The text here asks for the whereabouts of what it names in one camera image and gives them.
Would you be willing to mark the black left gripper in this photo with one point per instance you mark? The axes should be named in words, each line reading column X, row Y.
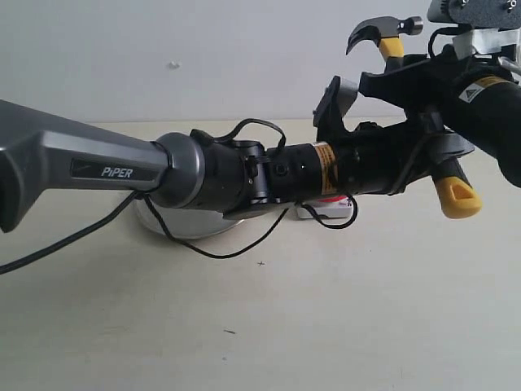
column 380, row 160

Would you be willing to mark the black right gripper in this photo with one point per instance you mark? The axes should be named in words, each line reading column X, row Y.
column 467, row 90

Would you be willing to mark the yellow black claw hammer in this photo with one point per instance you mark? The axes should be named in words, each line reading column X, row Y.
column 457, row 198

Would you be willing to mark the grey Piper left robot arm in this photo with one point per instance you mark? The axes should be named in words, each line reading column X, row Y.
column 238, row 178

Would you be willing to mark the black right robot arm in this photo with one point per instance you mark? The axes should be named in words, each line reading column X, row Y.
column 500, row 140

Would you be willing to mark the red dome push button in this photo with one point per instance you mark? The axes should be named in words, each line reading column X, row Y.
column 338, row 207

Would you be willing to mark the round steel plate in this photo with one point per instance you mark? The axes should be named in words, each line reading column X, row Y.
column 184, row 224

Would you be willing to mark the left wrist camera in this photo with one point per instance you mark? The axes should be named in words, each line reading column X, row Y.
column 336, row 101

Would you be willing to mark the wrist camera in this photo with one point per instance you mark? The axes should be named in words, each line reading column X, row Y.
column 490, row 25
column 336, row 101

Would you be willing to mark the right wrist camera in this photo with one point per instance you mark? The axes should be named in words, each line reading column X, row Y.
column 490, row 25

